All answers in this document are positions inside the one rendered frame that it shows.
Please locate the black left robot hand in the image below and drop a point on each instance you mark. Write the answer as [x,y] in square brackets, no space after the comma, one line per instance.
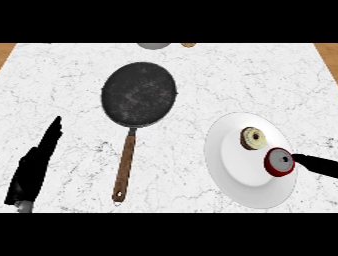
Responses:
[33,166]

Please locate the grey round object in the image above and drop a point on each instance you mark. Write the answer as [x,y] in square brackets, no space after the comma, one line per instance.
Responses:
[154,45]

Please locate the small tan object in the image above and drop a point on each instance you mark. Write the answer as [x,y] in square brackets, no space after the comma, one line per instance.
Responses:
[188,44]

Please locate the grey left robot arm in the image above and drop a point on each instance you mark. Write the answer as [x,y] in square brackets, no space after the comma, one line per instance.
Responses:
[25,207]

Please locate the red can grey lid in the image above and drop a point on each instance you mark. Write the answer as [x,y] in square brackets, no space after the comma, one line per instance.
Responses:
[279,162]

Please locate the cream cupcake brown wrapper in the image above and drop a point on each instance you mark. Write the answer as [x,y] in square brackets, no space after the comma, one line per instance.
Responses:
[253,138]

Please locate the white plate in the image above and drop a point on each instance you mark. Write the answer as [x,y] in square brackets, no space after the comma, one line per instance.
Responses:
[245,166]

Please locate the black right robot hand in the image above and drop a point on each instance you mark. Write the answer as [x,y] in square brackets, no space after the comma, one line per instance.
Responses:
[323,166]

